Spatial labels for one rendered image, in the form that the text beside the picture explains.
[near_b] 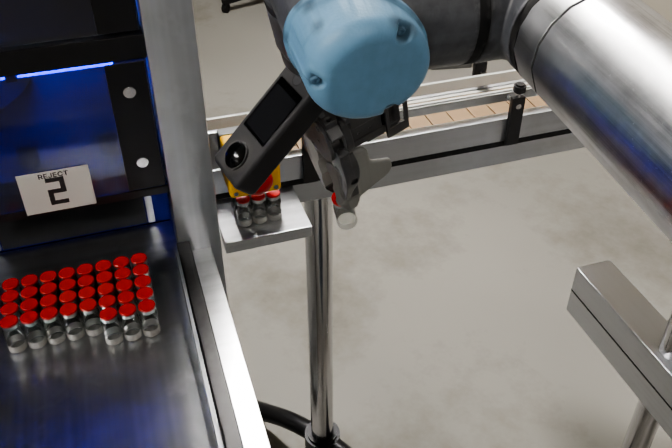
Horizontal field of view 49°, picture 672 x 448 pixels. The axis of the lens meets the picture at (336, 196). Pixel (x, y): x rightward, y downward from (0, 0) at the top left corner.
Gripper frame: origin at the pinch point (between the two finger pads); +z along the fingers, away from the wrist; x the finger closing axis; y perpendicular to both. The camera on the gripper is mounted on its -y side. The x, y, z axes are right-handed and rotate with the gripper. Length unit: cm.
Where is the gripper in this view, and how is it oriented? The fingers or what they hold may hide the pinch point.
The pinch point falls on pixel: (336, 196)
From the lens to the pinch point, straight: 74.3
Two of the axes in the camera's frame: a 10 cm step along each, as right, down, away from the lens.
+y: 8.4, -4.9, 2.1
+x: -5.2, -6.5, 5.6
